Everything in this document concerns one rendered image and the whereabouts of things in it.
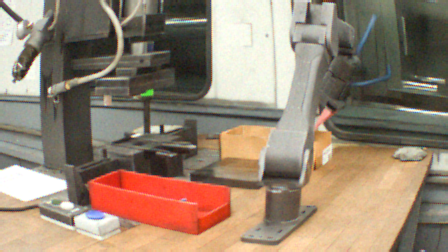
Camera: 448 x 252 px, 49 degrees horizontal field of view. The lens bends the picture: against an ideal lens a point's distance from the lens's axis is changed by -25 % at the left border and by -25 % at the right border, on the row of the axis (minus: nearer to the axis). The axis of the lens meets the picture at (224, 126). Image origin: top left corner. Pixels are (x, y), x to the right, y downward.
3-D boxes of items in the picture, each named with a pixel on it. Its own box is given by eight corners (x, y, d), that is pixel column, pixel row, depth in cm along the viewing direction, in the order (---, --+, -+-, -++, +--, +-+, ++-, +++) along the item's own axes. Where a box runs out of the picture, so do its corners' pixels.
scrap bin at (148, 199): (198, 235, 102) (196, 204, 101) (91, 209, 113) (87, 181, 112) (230, 216, 112) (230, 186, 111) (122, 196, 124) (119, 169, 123)
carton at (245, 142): (315, 174, 143) (316, 141, 141) (219, 166, 154) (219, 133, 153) (331, 161, 154) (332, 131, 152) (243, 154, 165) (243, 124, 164)
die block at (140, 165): (136, 193, 127) (132, 159, 125) (102, 185, 131) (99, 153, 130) (183, 173, 144) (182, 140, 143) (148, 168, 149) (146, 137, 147)
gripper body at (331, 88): (313, 85, 149) (326, 61, 146) (343, 110, 146) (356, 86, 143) (304, 87, 144) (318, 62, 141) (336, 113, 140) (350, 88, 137)
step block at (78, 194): (78, 208, 113) (72, 166, 111) (69, 205, 114) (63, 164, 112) (95, 202, 118) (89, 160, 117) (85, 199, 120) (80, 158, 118)
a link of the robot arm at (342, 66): (331, 69, 147) (342, 48, 144) (348, 83, 145) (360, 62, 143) (324, 71, 141) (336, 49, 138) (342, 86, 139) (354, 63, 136)
